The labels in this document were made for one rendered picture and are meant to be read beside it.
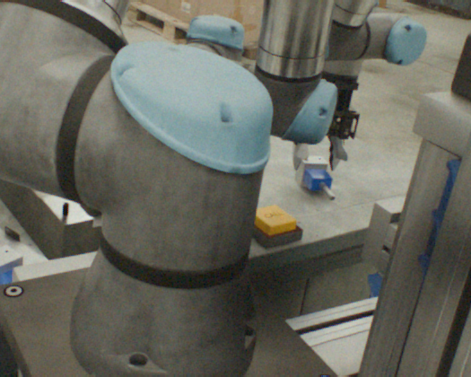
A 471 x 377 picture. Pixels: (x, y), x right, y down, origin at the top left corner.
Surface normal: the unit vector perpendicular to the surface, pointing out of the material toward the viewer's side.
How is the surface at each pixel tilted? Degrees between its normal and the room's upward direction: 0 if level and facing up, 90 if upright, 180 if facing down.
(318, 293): 90
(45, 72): 32
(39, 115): 66
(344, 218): 0
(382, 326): 90
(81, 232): 90
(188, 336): 72
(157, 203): 90
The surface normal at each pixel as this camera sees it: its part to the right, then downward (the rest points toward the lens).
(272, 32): -0.76, 0.30
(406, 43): 0.45, 0.42
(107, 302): -0.64, -0.07
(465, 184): -0.87, 0.11
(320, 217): 0.12, -0.90
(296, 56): 0.04, 0.53
